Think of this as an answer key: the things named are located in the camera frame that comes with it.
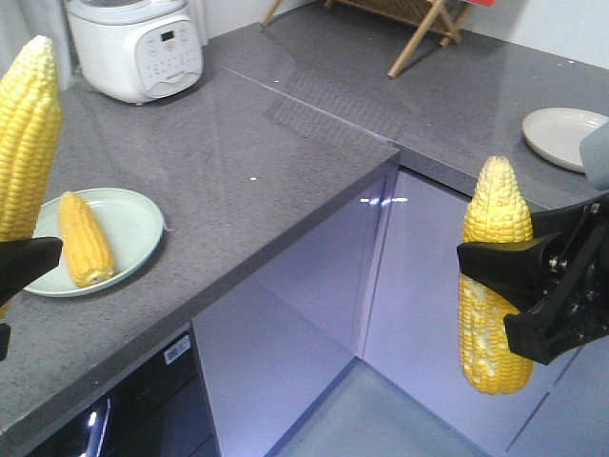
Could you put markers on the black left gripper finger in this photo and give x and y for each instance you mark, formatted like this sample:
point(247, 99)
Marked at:
point(4, 340)
point(24, 261)

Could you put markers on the black disinfection cabinet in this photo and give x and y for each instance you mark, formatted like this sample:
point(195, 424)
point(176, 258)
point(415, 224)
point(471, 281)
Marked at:
point(160, 409)

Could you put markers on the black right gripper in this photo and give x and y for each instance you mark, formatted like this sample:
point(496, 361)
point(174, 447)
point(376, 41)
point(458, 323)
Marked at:
point(560, 293)

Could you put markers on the wooden folding rack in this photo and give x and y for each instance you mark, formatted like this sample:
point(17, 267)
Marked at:
point(444, 18)

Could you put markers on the white kitchen appliance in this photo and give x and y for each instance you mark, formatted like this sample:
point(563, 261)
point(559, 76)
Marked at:
point(136, 51)

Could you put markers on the white side cabinet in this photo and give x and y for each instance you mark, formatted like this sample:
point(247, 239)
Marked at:
point(412, 339)

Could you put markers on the light green round plate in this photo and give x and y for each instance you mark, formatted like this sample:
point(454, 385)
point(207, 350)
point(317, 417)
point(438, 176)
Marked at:
point(133, 225)

